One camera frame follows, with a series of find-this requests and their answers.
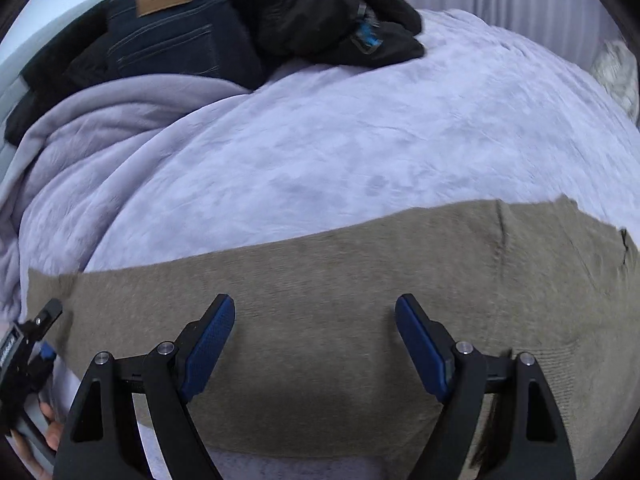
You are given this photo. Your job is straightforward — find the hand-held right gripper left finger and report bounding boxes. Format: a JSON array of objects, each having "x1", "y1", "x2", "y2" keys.
[{"x1": 52, "y1": 294, "x2": 236, "y2": 480}]

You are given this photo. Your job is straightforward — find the lavender fleece blanket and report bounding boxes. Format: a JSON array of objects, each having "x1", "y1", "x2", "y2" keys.
[{"x1": 0, "y1": 7, "x2": 640, "y2": 480}]

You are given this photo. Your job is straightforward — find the black jacket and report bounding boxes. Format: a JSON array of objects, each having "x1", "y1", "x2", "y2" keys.
[{"x1": 177, "y1": 0, "x2": 426, "y2": 68}]

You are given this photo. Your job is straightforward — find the person's left hand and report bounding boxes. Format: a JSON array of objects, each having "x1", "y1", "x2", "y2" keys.
[{"x1": 9, "y1": 401, "x2": 67, "y2": 477}]

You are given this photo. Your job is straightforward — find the tan knit sweater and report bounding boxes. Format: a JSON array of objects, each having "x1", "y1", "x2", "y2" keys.
[{"x1": 27, "y1": 195, "x2": 640, "y2": 480}]

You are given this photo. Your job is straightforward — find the dark blue jeans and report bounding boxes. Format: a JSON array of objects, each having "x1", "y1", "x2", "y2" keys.
[{"x1": 65, "y1": 0, "x2": 267, "y2": 92}]

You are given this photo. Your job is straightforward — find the white puffer jacket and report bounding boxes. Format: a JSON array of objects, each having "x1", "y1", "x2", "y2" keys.
[{"x1": 590, "y1": 39, "x2": 640, "y2": 117}]

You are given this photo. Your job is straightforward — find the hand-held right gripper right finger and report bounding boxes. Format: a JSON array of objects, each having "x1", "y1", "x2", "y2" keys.
[{"x1": 395, "y1": 294, "x2": 576, "y2": 480}]

